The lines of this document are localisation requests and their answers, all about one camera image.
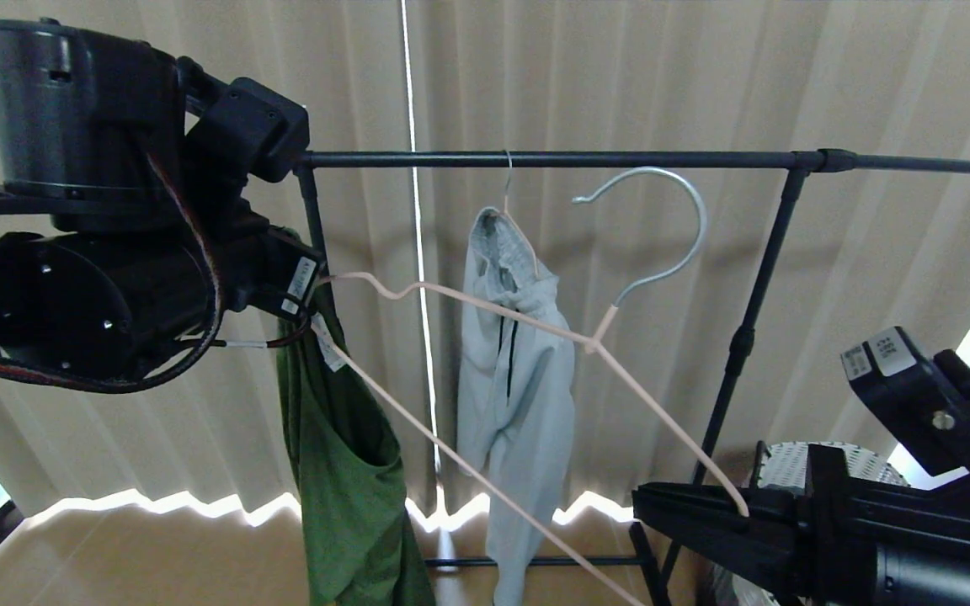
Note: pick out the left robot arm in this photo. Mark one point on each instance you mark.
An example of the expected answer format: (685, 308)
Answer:
(72, 109)

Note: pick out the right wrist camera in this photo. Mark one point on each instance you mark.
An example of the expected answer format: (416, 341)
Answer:
(914, 387)

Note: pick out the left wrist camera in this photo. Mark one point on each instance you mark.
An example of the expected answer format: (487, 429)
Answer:
(249, 126)

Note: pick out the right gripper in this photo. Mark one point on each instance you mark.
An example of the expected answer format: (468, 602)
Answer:
(914, 547)

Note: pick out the black clothes rack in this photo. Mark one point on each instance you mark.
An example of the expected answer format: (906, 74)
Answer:
(620, 159)

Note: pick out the pale grey shorts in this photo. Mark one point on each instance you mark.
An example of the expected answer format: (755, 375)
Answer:
(519, 404)

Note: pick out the white laundry basket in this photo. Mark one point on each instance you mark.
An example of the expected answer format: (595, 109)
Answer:
(788, 463)

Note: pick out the pink clothes hanger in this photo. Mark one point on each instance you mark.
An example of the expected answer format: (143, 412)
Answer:
(605, 328)
(507, 181)

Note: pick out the green garment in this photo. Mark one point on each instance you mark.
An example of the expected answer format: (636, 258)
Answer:
(350, 505)

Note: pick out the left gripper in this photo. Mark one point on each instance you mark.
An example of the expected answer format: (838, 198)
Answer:
(114, 295)

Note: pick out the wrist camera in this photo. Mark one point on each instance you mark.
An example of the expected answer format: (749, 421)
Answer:
(914, 387)
(249, 126)

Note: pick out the beige curtain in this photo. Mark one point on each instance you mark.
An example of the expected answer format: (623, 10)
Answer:
(872, 84)

